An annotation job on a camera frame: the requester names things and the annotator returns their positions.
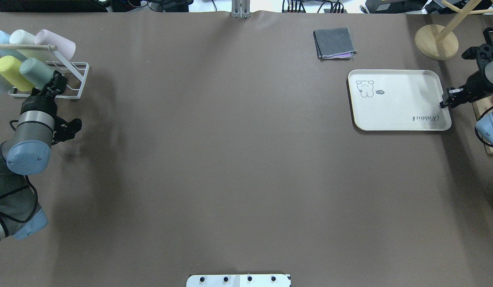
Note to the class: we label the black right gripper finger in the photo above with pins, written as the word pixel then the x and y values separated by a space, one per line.
pixel 453 97

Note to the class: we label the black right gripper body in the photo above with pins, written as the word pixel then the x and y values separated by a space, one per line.
pixel 475 86

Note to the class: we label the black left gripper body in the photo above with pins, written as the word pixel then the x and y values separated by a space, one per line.
pixel 40 105

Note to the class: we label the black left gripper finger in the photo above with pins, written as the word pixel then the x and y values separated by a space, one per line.
pixel 58 84

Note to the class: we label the green cup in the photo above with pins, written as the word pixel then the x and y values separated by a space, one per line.
pixel 37 72

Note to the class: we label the cream rectangular tray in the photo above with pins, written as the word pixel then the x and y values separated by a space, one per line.
pixel 397 100

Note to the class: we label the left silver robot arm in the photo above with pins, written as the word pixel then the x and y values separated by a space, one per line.
pixel 27 153

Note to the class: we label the white cup rack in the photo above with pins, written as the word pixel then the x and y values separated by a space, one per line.
pixel 76 72

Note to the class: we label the pink cup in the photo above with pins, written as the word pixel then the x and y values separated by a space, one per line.
pixel 65 46

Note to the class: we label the yellow cup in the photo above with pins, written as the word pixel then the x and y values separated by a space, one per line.
pixel 9 69

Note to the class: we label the white cup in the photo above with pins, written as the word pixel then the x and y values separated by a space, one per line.
pixel 24 37

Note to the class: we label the blue cup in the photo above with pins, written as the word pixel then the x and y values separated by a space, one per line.
pixel 4 39

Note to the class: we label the bamboo cutting board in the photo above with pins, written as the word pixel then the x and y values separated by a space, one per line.
pixel 484 126

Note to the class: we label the wooden mug tree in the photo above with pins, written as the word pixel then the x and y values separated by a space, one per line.
pixel 439 42

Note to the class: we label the grey folded cloth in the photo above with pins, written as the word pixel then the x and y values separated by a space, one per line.
pixel 335 43

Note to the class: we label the aluminium frame post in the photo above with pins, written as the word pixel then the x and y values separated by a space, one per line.
pixel 240 9

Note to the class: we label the white pillar mount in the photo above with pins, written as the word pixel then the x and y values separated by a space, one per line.
pixel 239 280

